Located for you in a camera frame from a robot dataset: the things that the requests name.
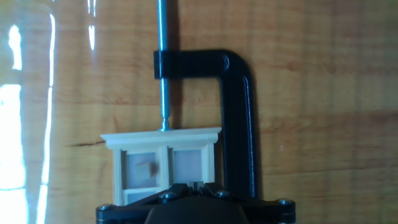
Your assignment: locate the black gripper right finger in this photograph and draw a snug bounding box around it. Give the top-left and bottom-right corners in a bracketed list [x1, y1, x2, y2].
[197, 182, 252, 205]

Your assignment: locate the miniature wooden sliding window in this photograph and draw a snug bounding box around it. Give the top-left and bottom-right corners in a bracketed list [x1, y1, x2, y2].
[99, 126, 223, 207]

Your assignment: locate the black C-clamp with steel screw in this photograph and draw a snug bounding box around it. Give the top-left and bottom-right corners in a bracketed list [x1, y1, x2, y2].
[153, 0, 261, 200]

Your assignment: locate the orange-brown wooden board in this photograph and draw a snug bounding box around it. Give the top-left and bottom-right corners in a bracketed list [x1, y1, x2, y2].
[0, 0, 398, 224]

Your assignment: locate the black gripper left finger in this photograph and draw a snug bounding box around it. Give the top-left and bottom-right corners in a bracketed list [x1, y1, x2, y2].
[133, 182, 197, 206]

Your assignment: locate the small wooden cube on pane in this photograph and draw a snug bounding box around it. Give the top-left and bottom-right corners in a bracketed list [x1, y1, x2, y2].
[134, 161, 159, 180]

